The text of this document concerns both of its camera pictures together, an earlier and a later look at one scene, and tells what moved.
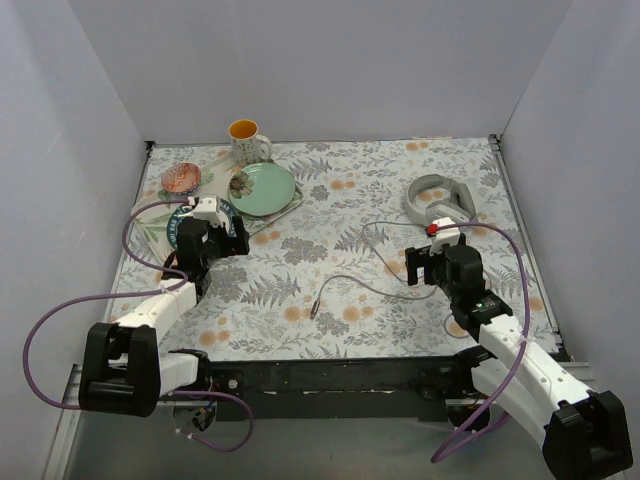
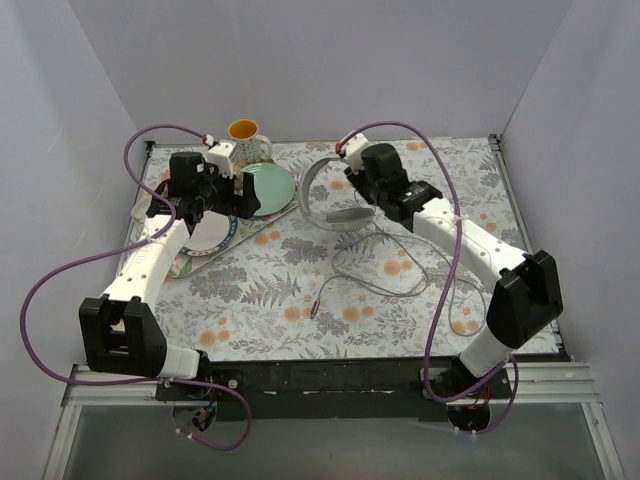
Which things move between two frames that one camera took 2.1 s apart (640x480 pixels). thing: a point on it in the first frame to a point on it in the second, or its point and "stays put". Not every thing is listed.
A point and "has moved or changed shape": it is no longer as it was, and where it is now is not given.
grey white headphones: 461,206 to 340,220
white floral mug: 248,147 stays put
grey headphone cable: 391,270 has moved or changed shape
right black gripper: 425,265 to 357,178
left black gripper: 226,240 to 248,195
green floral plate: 261,189 stays put
